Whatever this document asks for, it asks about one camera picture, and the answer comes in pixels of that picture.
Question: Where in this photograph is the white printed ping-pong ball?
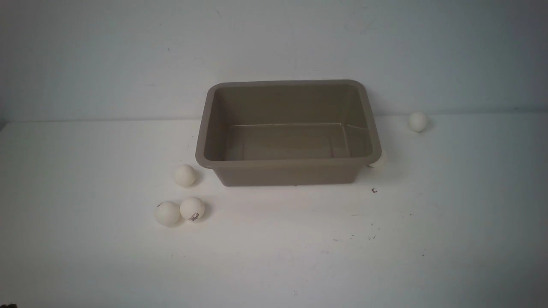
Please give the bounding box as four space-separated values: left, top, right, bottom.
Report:
179 197 206 222

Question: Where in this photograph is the tan plastic bin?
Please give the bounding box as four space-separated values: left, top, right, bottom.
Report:
195 80 382 187

